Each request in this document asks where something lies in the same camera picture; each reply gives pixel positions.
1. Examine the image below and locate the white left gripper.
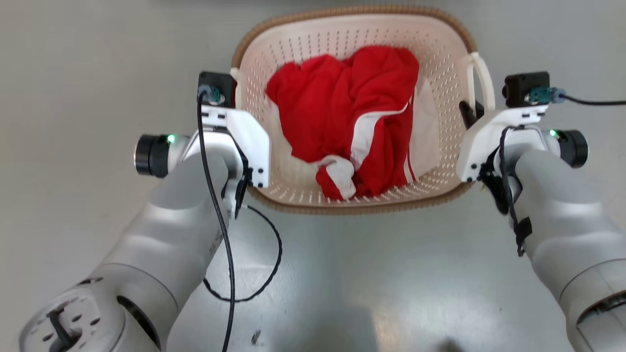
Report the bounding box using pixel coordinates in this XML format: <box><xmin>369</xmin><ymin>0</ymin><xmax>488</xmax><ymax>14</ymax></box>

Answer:
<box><xmin>200</xmin><ymin>105</ymin><xmax>271</xmax><ymax>189</ymax></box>

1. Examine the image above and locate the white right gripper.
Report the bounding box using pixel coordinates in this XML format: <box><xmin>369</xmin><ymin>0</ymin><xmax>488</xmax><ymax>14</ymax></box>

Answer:
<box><xmin>456</xmin><ymin>100</ymin><xmax>549</xmax><ymax>183</ymax></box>

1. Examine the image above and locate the beige plastic laundry basket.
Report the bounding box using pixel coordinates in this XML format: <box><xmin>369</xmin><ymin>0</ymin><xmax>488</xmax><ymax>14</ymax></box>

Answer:
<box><xmin>231</xmin><ymin>6</ymin><xmax>495</xmax><ymax>216</ymax></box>

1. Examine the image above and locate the red garment with white stripes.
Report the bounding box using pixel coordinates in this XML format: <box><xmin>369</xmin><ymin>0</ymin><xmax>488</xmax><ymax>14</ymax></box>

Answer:
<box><xmin>266</xmin><ymin>45</ymin><xmax>420</xmax><ymax>201</ymax></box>

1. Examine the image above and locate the black left camera cable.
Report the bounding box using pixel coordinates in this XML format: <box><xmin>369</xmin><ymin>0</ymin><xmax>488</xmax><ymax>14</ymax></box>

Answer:
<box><xmin>197</xmin><ymin>90</ymin><xmax>236</xmax><ymax>352</ymax></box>

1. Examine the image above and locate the black camera cable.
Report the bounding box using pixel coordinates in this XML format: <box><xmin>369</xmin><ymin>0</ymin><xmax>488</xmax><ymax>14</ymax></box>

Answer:
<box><xmin>197</xmin><ymin>90</ymin><xmax>236</xmax><ymax>352</ymax></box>
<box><xmin>550</xmin><ymin>88</ymin><xmax>626</xmax><ymax>107</ymax></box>

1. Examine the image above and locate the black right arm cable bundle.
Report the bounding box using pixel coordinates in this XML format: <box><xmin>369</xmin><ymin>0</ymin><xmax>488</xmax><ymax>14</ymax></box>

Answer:
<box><xmin>478</xmin><ymin>126</ymin><xmax>534</xmax><ymax>258</ymax></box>

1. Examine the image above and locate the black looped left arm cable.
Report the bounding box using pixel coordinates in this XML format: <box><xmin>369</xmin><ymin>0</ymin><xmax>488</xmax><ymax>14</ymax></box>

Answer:
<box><xmin>202</xmin><ymin>169</ymin><xmax>284</xmax><ymax>303</ymax></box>

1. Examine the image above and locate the black right camera cable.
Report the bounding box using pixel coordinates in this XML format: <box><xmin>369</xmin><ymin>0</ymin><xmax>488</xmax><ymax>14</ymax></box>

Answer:
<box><xmin>550</xmin><ymin>88</ymin><xmax>626</xmax><ymax>107</ymax></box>

